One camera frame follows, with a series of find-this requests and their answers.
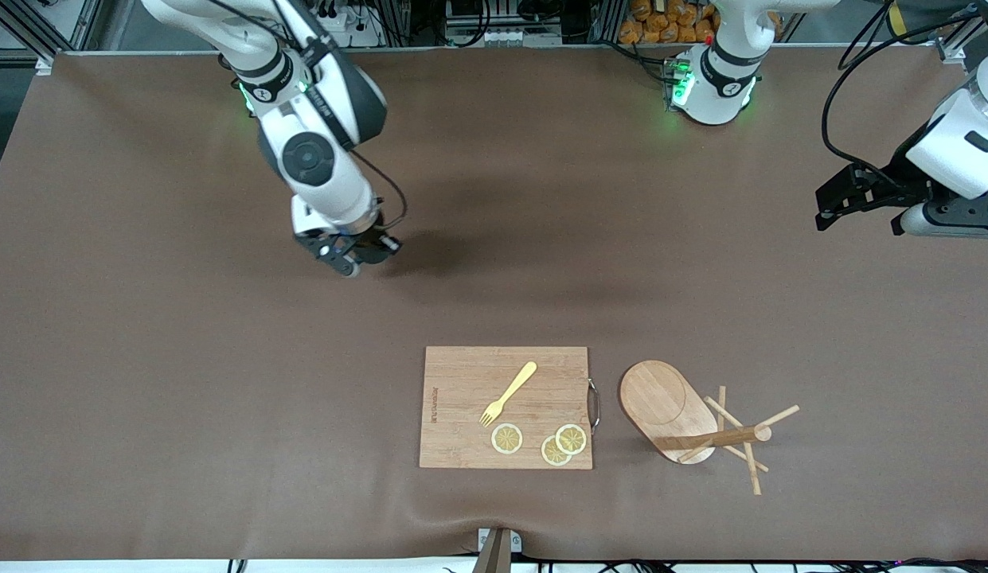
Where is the background electronics rack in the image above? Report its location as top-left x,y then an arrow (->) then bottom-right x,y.
442,0 -> 570,47

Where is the wooden cup rack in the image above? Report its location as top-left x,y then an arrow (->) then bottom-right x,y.
619,360 -> 801,496

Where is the wooden cutting board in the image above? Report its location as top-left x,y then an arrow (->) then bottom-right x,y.
419,345 -> 602,470

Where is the yellow plastic fork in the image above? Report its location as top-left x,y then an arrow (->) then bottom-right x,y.
479,361 -> 538,427

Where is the brown table mat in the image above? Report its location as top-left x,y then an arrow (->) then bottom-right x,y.
0,44 -> 988,562

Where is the white power strip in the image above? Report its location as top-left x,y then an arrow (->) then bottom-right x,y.
314,0 -> 383,49

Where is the orange snack pile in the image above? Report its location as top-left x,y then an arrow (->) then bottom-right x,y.
619,0 -> 721,45

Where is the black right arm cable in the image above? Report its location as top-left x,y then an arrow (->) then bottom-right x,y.
349,147 -> 409,233

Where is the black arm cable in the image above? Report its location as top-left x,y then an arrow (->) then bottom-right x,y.
820,0 -> 988,192
349,147 -> 409,233

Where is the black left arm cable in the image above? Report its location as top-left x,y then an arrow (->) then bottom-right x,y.
820,0 -> 988,192

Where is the aluminium frame post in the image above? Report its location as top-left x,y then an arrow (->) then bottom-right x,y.
0,0 -> 104,64
935,16 -> 988,64

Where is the grey metal clamp bracket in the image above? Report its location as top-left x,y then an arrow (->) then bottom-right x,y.
471,527 -> 523,573

